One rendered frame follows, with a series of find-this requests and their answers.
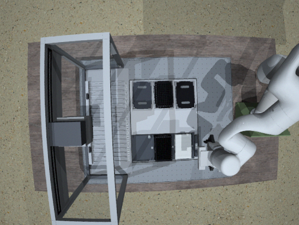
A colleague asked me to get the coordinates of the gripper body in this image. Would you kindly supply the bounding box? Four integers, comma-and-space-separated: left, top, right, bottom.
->
207, 141, 224, 151

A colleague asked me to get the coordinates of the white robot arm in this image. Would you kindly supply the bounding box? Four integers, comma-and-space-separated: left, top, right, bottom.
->
198, 43, 299, 176

